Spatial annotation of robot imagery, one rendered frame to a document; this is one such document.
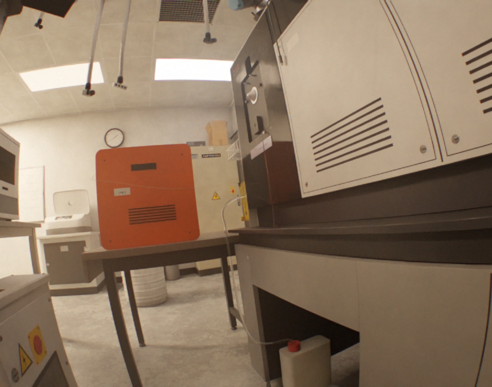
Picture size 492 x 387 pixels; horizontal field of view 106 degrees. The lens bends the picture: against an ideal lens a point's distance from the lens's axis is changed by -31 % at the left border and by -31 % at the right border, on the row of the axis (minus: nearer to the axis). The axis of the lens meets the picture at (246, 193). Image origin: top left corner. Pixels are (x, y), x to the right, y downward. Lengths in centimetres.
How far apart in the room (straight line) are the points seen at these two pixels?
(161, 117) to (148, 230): 358
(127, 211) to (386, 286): 97
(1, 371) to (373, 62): 74
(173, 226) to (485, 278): 104
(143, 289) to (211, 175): 207
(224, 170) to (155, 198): 299
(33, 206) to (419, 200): 463
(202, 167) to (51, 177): 249
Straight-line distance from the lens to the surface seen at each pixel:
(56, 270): 381
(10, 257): 491
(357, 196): 57
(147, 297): 275
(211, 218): 391
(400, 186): 50
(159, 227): 112
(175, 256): 110
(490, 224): 31
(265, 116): 88
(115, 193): 114
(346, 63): 56
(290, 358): 98
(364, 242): 46
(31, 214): 466
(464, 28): 43
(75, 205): 423
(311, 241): 58
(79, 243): 366
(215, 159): 407
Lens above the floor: 78
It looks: 5 degrees up
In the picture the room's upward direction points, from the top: 7 degrees counter-clockwise
